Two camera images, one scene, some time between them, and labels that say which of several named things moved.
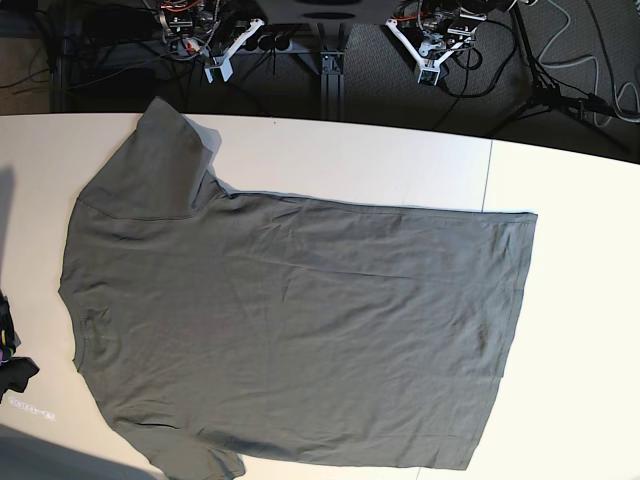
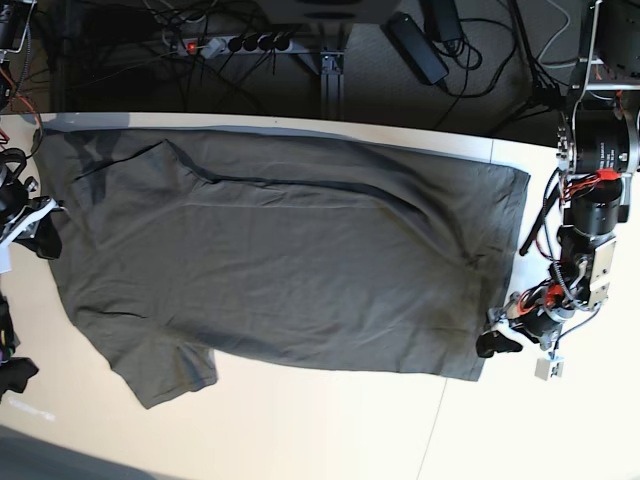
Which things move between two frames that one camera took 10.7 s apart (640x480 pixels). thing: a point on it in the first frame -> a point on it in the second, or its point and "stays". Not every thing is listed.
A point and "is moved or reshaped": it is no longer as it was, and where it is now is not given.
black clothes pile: x=15 y=372 stays
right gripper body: x=445 y=27 -> x=540 y=316
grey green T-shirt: x=211 y=324 is moved or reshaped
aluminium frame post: x=332 y=101 stays
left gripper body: x=187 y=30 -> x=16 y=207
